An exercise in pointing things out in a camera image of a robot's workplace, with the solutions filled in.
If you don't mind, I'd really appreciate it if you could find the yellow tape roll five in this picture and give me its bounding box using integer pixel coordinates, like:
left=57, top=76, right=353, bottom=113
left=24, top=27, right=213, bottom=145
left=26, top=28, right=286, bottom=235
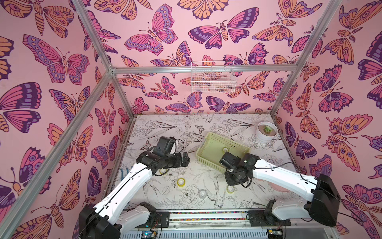
left=226, top=186, right=236, bottom=194

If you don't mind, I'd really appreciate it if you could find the yellow tape roll four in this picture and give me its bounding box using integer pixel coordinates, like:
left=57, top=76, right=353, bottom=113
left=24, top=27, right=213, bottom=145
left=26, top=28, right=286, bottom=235
left=177, top=178, right=186, bottom=188

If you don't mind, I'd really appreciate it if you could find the green plastic storage basket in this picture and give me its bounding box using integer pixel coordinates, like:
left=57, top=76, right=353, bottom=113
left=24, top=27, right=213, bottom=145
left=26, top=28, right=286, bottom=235
left=196, top=132, right=250, bottom=173

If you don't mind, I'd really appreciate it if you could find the clear white tape roll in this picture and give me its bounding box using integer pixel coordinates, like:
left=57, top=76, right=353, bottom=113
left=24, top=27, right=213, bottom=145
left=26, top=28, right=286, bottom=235
left=198, top=189, right=207, bottom=199

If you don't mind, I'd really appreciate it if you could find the yellow tape roll three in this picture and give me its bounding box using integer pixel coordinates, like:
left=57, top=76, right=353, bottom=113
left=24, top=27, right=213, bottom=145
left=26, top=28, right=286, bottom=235
left=159, top=169, right=168, bottom=175

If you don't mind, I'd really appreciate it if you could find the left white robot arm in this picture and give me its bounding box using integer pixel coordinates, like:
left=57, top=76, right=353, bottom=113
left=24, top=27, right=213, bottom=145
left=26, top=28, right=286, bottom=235
left=78, top=136, right=191, bottom=239

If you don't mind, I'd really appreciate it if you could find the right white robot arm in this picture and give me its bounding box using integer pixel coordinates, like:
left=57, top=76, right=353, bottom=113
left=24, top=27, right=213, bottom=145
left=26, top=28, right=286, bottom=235
left=219, top=152, right=341, bottom=227

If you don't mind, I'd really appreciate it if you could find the white pot with succulent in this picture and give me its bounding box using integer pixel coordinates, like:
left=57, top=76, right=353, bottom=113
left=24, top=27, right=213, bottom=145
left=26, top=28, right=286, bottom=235
left=255, top=121, right=279, bottom=144

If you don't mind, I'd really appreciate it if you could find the blue yellow garden fork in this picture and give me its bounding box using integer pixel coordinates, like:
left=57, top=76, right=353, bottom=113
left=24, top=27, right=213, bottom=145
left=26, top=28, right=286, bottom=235
left=120, top=167, right=129, bottom=181

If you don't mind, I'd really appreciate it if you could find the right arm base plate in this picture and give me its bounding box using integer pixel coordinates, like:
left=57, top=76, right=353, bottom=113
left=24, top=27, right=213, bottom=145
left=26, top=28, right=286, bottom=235
left=246, top=210, right=291, bottom=227

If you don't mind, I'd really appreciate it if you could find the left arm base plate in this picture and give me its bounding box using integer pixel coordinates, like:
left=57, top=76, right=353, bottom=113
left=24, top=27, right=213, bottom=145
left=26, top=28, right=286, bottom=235
left=132, top=211, right=170, bottom=229

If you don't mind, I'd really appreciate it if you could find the aluminium front rail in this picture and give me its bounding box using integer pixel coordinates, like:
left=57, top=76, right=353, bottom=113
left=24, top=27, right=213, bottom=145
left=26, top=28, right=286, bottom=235
left=80, top=208, right=338, bottom=239

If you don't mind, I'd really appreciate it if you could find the white wire wall basket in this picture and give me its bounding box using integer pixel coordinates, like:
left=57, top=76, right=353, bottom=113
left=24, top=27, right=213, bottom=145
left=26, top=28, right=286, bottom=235
left=190, top=61, right=237, bottom=94

